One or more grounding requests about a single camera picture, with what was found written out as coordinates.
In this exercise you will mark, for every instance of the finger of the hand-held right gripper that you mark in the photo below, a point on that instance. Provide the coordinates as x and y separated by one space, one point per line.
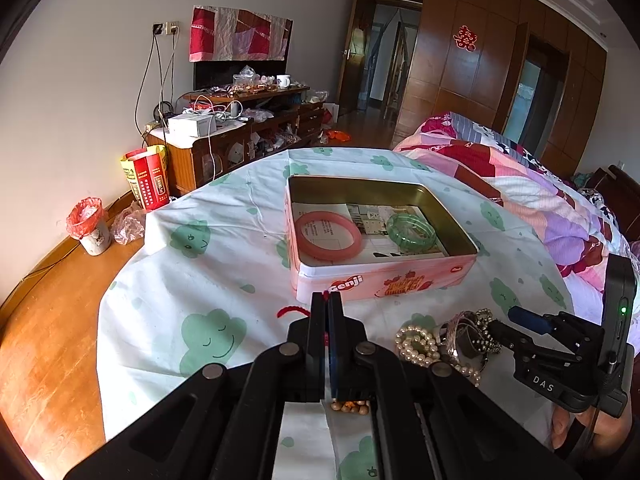
510 336
530 320

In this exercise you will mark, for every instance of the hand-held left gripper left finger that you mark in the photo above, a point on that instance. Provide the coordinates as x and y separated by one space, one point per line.
320 345

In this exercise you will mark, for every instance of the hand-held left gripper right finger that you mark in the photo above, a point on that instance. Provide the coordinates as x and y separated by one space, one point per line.
336 365

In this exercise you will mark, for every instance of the pink tin box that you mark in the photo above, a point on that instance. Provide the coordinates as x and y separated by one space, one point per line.
350 280

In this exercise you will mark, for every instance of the person's right hand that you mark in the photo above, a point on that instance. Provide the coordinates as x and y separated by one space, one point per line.
612 435

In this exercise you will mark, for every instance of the pink bangle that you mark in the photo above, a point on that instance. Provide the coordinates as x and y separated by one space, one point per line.
327 254

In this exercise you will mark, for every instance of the green bangle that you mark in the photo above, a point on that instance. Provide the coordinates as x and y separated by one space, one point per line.
400 241

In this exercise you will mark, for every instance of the white cloud-print tablecloth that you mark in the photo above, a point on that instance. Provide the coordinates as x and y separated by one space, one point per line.
200 285

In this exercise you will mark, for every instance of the pink patchwork quilt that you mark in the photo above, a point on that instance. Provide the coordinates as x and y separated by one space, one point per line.
525 185

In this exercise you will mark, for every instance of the dark wooden headboard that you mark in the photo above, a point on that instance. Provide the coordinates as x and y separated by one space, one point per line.
620 185

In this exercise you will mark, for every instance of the orange plastic bag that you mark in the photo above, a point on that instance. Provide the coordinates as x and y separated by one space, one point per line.
337 136

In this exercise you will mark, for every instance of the wooden television cabinet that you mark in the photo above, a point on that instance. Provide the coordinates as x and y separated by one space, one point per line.
190 160

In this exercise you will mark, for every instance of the crumpled clear plastic bag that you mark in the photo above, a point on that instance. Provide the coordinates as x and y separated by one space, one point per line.
127 225

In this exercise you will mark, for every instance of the red and yellow box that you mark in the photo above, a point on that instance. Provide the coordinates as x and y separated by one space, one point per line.
150 180

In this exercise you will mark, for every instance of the brown wooden wardrobe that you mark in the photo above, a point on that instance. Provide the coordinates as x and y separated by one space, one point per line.
465 90

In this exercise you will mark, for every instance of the trash bin with red liner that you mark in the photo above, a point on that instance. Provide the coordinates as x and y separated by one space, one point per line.
92 232

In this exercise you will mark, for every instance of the white cardboard box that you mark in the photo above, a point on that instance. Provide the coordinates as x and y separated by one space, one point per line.
192 124

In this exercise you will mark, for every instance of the white mug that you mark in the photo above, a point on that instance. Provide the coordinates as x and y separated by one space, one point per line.
283 81

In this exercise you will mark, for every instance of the wooden door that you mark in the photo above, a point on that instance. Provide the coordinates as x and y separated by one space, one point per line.
350 60

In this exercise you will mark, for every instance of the red paper-cut decoration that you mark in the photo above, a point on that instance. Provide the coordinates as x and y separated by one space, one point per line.
465 38

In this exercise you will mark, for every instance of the black television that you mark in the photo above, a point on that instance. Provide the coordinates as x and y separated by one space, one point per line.
215 74

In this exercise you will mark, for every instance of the red patchwork cloth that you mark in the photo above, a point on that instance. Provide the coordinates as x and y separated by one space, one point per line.
235 32

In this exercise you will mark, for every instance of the wall power outlet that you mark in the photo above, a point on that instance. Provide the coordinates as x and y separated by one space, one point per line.
166 28

